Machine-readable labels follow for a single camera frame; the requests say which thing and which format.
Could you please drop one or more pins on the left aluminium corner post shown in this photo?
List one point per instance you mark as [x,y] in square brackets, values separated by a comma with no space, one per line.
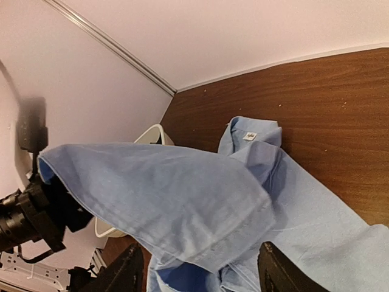
[112,45]

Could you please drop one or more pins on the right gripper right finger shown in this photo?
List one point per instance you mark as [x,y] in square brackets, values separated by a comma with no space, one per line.
[278,273]

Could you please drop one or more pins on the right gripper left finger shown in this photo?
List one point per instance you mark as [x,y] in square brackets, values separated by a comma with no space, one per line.
[125,273]

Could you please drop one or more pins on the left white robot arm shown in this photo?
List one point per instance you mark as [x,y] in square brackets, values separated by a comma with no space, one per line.
[65,270]

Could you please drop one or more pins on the light blue shirt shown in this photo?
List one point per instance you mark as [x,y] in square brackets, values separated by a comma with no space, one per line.
[203,216]

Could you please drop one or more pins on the white plastic basket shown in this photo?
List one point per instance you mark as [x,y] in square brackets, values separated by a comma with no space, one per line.
[154,135]

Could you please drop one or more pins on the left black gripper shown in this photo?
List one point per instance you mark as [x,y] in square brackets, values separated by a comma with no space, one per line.
[42,212]

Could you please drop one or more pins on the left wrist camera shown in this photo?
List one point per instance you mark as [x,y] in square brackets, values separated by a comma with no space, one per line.
[32,132]

